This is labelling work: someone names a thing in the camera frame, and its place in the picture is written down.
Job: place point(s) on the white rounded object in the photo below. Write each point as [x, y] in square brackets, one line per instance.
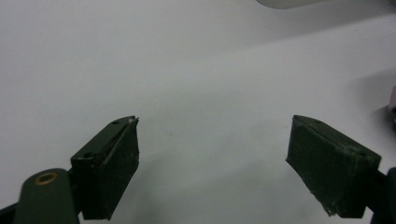
[288, 3]

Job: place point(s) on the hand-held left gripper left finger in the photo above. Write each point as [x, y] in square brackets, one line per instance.
[106, 169]

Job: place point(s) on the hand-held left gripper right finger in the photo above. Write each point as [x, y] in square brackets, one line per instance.
[331, 169]

